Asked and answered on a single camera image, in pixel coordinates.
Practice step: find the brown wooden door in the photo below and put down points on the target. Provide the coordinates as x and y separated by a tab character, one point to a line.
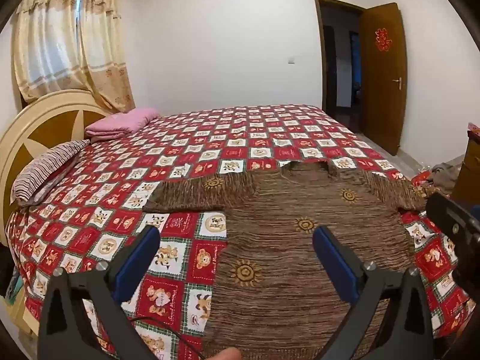
382	101

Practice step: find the person's left hand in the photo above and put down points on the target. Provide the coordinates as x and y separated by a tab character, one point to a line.
223	354

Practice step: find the brown door frame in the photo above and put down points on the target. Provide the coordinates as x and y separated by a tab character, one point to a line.
318	45

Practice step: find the red checked printed bedsheet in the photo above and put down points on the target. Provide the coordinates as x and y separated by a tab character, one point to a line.
112	180

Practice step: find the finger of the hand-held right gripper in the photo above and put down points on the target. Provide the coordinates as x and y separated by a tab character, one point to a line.
468	270
450	213

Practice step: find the beige patterned curtain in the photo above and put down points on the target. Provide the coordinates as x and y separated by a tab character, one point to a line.
101	63
41	56

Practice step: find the brown knitted sweater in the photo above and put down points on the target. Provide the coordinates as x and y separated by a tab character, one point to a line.
300	202

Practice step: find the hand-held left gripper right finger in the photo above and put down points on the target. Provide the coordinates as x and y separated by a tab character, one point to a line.
333	262

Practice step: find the red paper door decoration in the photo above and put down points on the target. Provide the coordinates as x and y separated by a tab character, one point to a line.
381	39

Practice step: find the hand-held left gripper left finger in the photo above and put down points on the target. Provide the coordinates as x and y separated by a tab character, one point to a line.
138	258

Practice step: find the grey brown cloth heap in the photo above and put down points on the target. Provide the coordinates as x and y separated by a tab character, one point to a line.
444	178

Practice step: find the pink folded blanket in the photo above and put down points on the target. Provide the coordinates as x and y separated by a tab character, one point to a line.
120	120

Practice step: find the brown wooden cabinet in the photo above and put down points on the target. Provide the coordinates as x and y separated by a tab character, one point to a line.
470	168

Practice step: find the cream wooden headboard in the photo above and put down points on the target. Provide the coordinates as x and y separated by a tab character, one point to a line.
22	135

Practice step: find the striped pillow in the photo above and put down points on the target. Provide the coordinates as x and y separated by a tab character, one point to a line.
48	168

